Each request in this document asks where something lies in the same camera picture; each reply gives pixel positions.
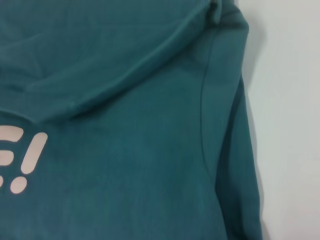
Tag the teal blue shirt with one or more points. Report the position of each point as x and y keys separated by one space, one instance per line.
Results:
x=125 y=125

